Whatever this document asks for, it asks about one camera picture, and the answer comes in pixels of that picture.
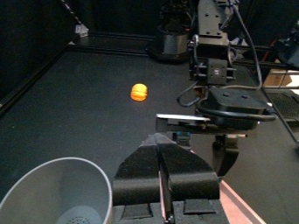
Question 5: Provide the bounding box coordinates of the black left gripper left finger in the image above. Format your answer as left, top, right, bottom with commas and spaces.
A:
111, 132, 164, 224

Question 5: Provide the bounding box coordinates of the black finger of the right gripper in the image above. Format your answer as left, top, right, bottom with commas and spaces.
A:
211, 134, 241, 178
172, 130, 194, 151

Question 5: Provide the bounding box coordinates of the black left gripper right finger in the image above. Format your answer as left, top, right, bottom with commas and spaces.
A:
154, 133, 231, 224

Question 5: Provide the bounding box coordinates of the orange ridged toy onion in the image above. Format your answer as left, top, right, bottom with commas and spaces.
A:
130, 83, 150, 102

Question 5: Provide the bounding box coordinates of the black ribbed mat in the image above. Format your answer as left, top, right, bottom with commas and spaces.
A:
266, 89, 299, 121

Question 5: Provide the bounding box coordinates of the brown cardboard box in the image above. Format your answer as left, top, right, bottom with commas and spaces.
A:
263, 68, 299, 88

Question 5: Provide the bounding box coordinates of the grey plastic colander bowl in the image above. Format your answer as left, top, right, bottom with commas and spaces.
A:
0, 157, 115, 224

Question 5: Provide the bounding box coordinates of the white paper tag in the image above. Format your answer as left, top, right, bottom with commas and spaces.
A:
75, 24, 90, 38

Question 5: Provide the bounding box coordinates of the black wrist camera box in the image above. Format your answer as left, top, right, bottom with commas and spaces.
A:
192, 57, 239, 87

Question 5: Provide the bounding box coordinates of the short looped black cable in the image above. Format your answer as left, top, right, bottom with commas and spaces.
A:
175, 79, 203, 108

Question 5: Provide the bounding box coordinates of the thin black frame pole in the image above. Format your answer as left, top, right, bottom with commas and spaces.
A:
58, 0, 84, 26

